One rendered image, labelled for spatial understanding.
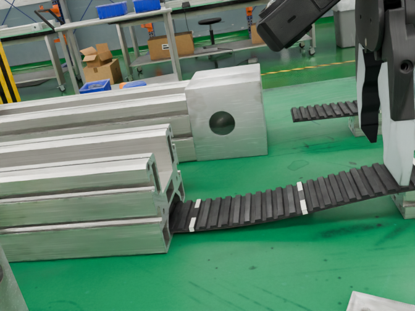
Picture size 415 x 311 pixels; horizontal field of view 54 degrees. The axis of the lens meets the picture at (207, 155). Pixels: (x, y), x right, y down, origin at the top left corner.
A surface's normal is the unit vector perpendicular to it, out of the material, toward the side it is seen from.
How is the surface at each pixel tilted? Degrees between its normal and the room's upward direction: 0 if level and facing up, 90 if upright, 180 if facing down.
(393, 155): 103
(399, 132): 93
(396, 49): 69
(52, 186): 90
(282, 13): 89
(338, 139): 0
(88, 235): 90
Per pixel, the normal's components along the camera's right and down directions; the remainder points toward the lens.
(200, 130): -0.11, 0.40
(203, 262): -0.15, -0.91
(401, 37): -0.17, -0.08
